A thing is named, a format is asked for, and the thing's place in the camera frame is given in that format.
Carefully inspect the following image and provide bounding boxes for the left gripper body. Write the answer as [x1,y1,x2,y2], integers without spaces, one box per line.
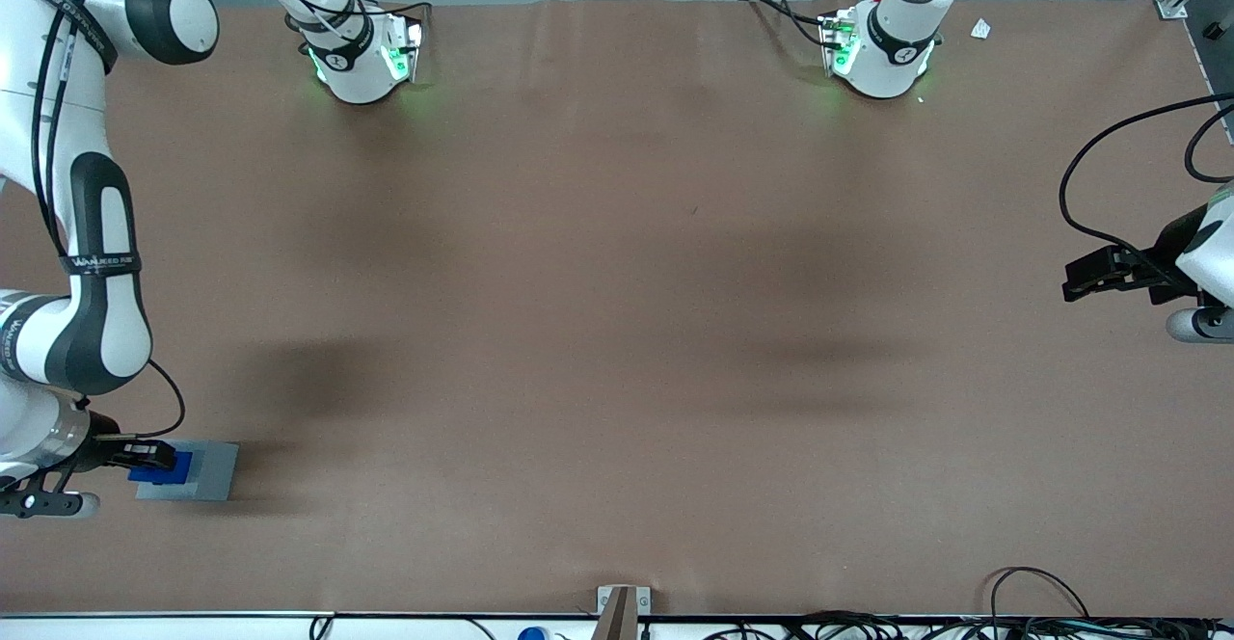
[1147,182,1234,308]

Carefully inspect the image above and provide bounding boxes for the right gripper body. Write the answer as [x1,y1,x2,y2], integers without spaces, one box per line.
[0,378,121,487]

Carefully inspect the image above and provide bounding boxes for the blue plastic part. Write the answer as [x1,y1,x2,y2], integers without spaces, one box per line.
[129,449,194,485]

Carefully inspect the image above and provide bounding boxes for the gray square base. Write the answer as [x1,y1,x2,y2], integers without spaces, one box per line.
[135,440,240,502]

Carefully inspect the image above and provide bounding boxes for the brown upright beam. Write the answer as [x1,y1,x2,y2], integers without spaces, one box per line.
[592,587,639,640]

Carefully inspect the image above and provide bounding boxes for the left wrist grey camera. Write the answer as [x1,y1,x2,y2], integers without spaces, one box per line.
[1165,307,1234,344]

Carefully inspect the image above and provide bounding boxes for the long black left gripper cable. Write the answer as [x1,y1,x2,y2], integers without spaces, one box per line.
[1059,93,1234,292]

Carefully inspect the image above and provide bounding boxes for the short black looped cable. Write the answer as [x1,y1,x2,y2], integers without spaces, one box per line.
[1184,103,1234,184]

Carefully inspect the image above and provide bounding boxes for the black cable bundle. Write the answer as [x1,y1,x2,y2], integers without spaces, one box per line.
[704,567,1234,640]

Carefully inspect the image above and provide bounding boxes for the black left base cable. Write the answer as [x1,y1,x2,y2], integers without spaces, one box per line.
[739,0,832,49]

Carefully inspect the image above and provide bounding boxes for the black base cable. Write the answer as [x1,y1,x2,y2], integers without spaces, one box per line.
[342,0,432,29]
[739,0,832,49]

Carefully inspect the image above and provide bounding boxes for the small metal bracket plate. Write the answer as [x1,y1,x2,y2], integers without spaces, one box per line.
[597,585,652,616]

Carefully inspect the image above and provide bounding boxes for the black right base cable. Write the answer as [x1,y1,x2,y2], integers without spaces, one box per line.
[342,0,432,29]

